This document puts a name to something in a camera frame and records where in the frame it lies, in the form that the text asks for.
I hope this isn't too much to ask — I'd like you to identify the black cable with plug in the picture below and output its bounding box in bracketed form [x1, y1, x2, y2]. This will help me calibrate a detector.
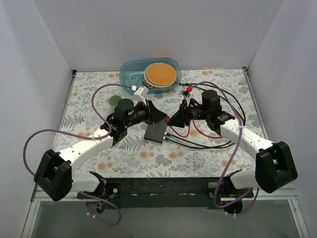
[164, 82, 246, 149]

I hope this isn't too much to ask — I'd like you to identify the black network switch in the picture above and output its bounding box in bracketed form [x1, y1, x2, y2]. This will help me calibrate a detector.
[144, 120, 167, 144]

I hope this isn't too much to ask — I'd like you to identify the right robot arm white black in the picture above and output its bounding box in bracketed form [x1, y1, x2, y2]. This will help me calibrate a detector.
[168, 87, 298, 197]

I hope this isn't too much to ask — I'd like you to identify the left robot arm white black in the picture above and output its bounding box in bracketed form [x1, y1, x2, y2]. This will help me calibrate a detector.
[34, 99, 167, 201]

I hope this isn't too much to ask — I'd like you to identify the floral table mat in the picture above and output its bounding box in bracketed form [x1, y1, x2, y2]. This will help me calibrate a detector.
[55, 69, 264, 178]

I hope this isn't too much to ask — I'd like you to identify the round woven coaster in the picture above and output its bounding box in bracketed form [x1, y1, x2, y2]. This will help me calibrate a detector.
[144, 62, 176, 88]

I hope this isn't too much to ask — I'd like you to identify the green cup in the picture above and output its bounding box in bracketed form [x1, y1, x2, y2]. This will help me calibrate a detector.
[108, 95, 122, 109]

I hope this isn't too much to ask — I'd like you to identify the blue plastic container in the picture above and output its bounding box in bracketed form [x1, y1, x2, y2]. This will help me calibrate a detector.
[119, 58, 181, 94]

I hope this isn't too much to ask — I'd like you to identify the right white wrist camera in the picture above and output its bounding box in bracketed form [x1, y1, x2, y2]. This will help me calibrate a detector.
[180, 85, 193, 105]

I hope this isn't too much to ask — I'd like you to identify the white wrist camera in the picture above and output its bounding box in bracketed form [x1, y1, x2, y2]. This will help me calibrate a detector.
[134, 86, 149, 105]
[180, 85, 193, 105]

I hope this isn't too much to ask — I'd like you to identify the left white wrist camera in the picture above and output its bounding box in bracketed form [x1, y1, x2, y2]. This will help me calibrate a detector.
[134, 86, 149, 105]

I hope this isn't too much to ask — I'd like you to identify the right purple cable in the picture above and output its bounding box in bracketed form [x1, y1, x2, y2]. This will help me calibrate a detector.
[190, 81, 260, 216]

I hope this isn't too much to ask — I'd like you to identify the purple cable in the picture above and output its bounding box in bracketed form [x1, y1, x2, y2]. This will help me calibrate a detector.
[22, 84, 137, 226]
[190, 81, 260, 216]

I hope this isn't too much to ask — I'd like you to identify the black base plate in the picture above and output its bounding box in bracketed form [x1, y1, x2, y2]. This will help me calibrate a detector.
[89, 177, 218, 209]

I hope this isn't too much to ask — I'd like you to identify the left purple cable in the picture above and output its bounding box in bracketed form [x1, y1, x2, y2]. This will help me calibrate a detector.
[22, 84, 137, 226]

